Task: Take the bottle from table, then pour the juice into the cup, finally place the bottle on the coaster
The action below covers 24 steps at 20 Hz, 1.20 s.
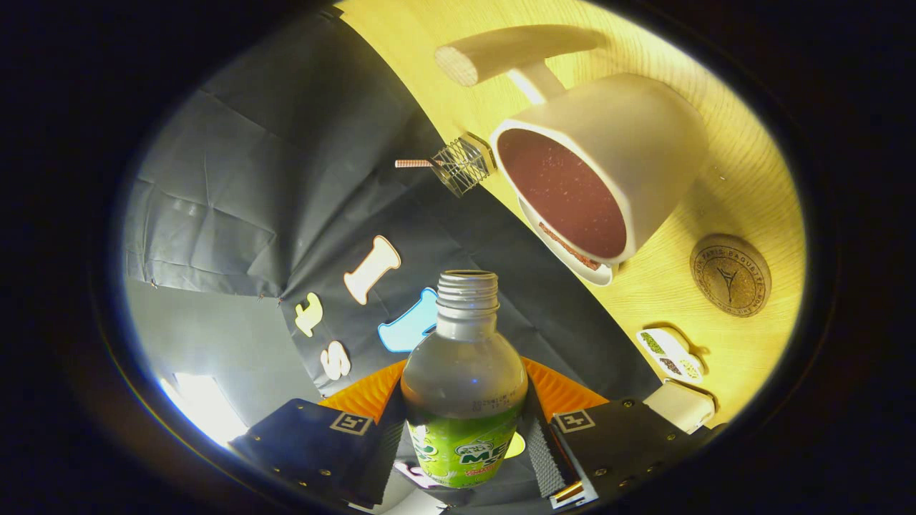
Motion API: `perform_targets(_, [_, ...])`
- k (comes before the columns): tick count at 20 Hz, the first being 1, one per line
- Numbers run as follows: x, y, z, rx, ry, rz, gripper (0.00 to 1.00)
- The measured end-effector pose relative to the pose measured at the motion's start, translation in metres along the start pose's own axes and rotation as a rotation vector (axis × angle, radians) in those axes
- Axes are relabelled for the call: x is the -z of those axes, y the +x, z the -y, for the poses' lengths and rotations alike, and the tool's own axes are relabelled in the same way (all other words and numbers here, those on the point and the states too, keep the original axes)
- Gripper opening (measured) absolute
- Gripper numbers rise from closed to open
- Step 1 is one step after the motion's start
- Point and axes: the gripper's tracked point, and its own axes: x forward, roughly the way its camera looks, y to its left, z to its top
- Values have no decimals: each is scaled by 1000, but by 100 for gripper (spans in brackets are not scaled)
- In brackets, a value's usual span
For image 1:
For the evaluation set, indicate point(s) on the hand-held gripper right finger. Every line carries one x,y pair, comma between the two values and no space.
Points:
544,458

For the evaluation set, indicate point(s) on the white divided dish of beans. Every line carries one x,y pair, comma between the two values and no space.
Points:
669,354

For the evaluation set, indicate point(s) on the white toaster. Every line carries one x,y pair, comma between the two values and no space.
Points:
680,406

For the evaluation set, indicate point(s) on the red checked straw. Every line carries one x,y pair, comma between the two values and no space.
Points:
415,164

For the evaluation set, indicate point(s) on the red-brown meat slice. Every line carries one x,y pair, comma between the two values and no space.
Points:
572,250

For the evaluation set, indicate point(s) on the black backdrop cloth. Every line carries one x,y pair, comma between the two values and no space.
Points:
286,143

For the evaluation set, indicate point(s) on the white round plate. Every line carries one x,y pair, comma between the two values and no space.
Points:
587,273

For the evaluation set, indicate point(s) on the wooden table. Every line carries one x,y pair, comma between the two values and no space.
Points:
673,300

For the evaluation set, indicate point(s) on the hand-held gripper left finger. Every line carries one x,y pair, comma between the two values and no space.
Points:
390,458

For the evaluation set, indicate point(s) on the round cork coaster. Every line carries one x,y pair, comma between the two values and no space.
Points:
731,275

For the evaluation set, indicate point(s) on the silver green juice bottle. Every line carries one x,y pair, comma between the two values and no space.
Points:
461,372

